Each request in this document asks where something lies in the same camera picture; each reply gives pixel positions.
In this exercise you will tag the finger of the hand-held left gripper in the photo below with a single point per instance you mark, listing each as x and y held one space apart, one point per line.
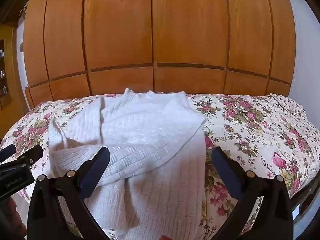
7 151
32 154

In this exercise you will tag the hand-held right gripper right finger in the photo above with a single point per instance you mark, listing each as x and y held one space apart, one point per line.
230 177

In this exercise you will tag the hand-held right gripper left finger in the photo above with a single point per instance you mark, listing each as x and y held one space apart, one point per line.
93 175

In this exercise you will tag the white knit sweater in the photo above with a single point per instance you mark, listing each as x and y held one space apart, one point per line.
150 130

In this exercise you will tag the wooden shelf unit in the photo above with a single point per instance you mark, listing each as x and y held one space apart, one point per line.
10 110

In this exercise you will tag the floral bedspread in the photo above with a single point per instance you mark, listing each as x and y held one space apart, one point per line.
250 130

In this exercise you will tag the small shelf knickknacks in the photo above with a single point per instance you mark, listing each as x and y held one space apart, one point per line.
2 73

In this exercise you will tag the wooden wardrobe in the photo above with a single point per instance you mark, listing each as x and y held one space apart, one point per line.
175 30

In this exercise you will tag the dark bed frame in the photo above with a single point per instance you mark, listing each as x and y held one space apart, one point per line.
303 197

